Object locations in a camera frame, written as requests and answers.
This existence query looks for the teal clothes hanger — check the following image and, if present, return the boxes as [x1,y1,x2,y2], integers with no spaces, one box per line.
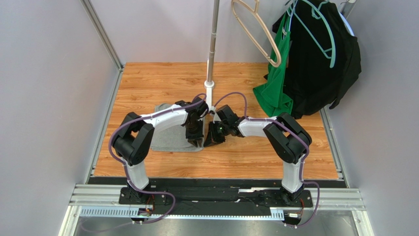
[286,0,337,68]

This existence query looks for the green shirt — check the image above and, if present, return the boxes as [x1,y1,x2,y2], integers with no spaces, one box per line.
[253,14,293,117]

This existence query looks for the black shirt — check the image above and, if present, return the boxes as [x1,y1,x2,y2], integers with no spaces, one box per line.
[283,0,361,119]

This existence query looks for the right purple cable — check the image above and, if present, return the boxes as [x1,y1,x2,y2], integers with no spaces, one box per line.
[212,91,321,228]

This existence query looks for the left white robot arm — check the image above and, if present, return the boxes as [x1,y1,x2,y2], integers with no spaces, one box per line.
[108,96,209,194]

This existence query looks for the purple cable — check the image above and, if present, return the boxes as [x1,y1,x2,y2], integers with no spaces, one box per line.
[108,93,176,225]
[212,91,321,228]

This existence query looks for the metal stand pole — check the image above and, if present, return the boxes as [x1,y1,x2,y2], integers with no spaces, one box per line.
[205,0,220,88]

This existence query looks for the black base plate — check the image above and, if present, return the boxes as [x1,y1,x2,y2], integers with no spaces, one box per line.
[87,177,316,216]

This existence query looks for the beige clothes hanger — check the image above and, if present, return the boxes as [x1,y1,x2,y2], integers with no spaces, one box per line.
[231,0,283,68]

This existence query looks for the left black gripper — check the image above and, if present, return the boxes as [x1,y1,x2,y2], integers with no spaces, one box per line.
[185,119,205,148]

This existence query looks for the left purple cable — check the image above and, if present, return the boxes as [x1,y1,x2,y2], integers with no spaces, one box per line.
[108,93,176,225]

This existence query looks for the grey cloth napkin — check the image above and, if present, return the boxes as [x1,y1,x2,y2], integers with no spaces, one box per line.
[150,103,205,153]

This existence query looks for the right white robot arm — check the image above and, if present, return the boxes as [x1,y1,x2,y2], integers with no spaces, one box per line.
[204,105,312,201]

